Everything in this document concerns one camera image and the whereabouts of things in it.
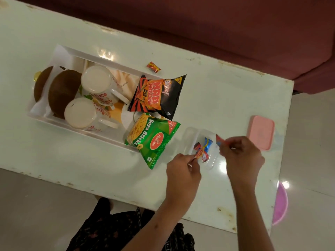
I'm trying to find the black floral dress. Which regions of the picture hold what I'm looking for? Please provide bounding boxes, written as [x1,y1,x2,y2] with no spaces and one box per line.
[66,197,196,251]

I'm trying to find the person's right forearm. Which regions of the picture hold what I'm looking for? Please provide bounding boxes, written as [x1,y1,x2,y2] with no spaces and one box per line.
[231,180,275,251]

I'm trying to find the person's left hand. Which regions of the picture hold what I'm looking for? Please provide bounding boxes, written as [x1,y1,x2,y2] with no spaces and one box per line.
[166,153,202,210]

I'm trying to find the green snack packet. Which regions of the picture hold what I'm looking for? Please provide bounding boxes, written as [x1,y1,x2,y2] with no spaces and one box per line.
[125,113,181,170]

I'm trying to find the white floral mug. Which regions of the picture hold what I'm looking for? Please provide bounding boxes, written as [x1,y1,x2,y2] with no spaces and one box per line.
[81,65,130,106]
[64,98,121,131]

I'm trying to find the person's left forearm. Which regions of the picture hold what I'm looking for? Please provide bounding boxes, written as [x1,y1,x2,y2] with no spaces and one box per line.
[122,202,194,251]

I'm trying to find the red yellow wrapped candy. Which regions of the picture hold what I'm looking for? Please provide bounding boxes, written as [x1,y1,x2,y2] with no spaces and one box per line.
[146,62,162,74]

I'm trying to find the cream paper napkins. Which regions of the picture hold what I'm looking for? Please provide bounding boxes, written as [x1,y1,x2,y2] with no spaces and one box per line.
[104,66,140,100]

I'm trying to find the maroon sofa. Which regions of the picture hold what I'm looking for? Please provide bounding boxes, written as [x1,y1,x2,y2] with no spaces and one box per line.
[8,0,335,95]

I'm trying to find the person's right hand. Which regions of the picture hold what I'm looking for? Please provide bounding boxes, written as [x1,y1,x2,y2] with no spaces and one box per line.
[219,136,265,189]

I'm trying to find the brown round bowl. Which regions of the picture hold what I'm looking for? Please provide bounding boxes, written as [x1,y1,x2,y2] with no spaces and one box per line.
[48,70,83,120]
[33,66,66,103]

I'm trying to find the black orange snack packet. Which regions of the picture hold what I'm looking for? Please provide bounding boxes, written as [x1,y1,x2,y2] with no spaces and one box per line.
[127,74,187,121]

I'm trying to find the clear plastic container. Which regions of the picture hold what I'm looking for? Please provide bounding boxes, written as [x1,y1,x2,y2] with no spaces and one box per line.
[182,127,221,170]

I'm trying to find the orange plate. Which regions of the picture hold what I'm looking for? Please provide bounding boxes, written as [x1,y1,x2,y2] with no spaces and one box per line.
[109,100,125,126]

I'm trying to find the pink plastic lid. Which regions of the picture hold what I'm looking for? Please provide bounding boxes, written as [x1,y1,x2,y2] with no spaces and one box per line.
[247,115,275,151]

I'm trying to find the white rectangular tray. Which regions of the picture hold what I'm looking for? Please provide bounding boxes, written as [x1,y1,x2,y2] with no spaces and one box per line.
[27,44,158,153]

